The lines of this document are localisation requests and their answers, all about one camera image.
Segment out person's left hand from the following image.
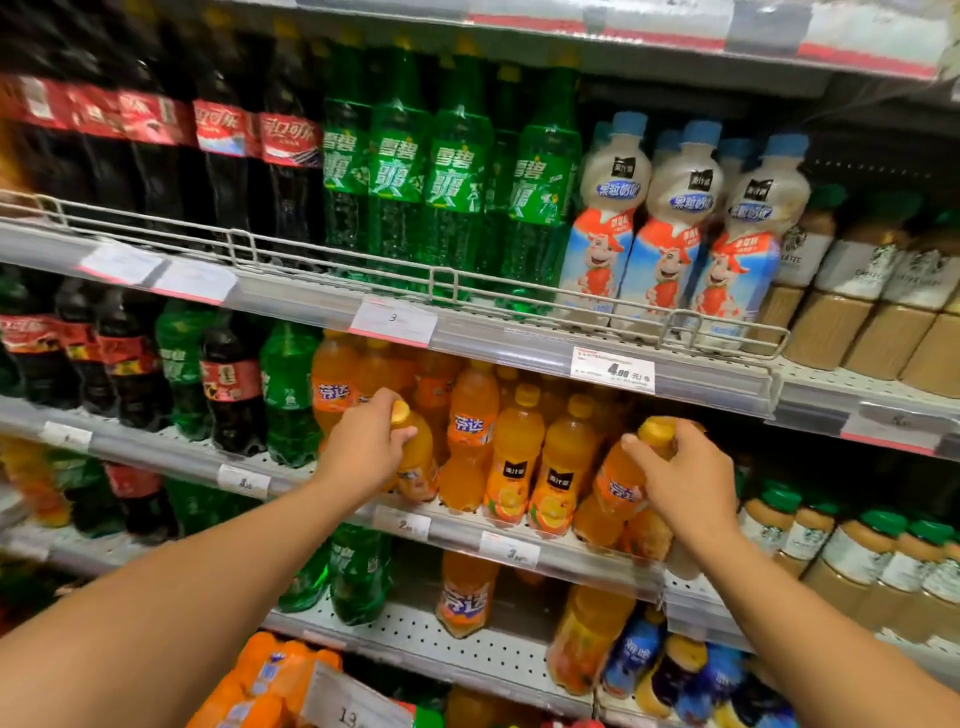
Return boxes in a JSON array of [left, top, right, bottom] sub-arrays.
[[311, 387, 419, 505]]

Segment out person's right hand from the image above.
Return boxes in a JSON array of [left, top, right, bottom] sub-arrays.
[[621, 417, 740, 552]]

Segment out orange juice bottle yellow cap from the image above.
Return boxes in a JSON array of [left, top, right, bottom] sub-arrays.
[[386, 399, 440, 504]]

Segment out orange soda bottle blue label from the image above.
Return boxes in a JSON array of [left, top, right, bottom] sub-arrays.
[[592, 416, 680, 522], [436, 551, 501, 640]]

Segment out person's left forearm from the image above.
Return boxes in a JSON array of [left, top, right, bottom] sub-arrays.
[[0, 476, 380, 728]]

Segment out person's right forearm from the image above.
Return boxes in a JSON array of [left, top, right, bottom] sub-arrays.
[[686, 517, 960, 728]]

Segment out row of orange soda bottles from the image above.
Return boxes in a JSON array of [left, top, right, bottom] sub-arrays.
[[309, 330, 639, 519]]

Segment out small orange drink bottle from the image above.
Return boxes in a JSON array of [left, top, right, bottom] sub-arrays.
[[622, 506, 676, 564], [0, 438, 72, 528], [571, 491, 627, 549]]

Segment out white price tag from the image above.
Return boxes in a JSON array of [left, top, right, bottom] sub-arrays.
[[151, 258, 239, 306], [217, 465, 272, 500], [570, 346, 657, 395], [39, 421, 93, 451], [78, 241, 165, 288], [348, 297, 439, 349], [372, 505, 432, 543], [479, 531, 541, 570], [840, 405, 954, 456]]

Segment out orange juice bottle black label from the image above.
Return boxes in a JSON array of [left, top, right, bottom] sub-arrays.
[[483, 384, 546, 526], [527, 395, 597, 537]]

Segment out small green soda bottle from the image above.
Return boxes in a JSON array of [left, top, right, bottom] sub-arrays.
[[330, 523, 393, 627], [155, 300, 219, 442], [277, 540, 333, 615], [48, 450, 125, 537], [258, 322, 325, 468], [165, 478, 264, 537]]

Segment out small cola bottle red label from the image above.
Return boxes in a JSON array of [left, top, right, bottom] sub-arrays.
[[0, 266, 80, 410], [199, 315, 270, 457], [96, 288, 172, 432], [54, 277, 117, 417], [103, 461, 180, 545]]

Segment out large orange juice bottle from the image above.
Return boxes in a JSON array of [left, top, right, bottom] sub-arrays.
[[546, 585, 637, 697]]

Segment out dark drink bottle yellow cap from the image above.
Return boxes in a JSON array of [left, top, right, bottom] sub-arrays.
[[636, 633, 708, 720]]

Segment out row of white milk drink bottles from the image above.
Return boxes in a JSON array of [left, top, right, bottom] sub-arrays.
[[555, 111, 813, 350]]

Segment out large white price sign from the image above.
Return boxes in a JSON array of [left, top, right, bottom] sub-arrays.
[[300, 661, 415, 728]]

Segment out dark blue drink bottle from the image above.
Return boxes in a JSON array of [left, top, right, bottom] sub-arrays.
[[712, 660, 800, 728]]

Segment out row of large green soda bottles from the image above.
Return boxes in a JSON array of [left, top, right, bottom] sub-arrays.
[[318, 37, 585, 316]]

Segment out pack of orange soda bottles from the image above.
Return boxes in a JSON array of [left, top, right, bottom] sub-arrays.
[[186, 631, 345, 728]]

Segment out row of large cola bottles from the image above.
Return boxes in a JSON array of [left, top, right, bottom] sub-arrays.
[[0, 0, 327, 264]]

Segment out red white shelf label strip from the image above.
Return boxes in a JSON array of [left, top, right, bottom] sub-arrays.
[[465, 0, 950, 80]]

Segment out grey wire shelf guard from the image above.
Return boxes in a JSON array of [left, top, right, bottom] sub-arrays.
[[0, 191, 790, 361]]

